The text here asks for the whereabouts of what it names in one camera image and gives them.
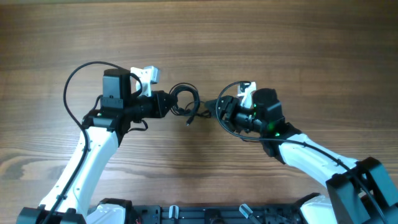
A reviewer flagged left black camera cable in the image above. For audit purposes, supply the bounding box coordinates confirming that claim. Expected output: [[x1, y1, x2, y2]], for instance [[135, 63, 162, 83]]
[[40, 60, 144, 224]]

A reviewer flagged black USB cable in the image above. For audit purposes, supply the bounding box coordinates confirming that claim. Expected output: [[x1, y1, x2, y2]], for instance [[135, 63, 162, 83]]
[[169, 82, 215, 127]]

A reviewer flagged black camera cable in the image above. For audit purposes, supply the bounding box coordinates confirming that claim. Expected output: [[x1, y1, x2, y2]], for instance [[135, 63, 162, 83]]
[[40, 60, 144, 224], [215, 80, 388, 224]]

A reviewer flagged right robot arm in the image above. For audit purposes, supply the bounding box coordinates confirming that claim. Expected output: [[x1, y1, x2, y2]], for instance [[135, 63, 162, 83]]
[[205, 88, 397, 223]]

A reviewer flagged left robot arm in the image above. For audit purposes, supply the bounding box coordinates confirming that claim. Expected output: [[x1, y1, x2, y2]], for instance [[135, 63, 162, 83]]
[[17, 66, 176, 223]]

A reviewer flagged right black camera cable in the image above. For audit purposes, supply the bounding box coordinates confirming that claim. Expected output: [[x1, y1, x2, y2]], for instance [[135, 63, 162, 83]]
[[215, 80, 388, 224]]

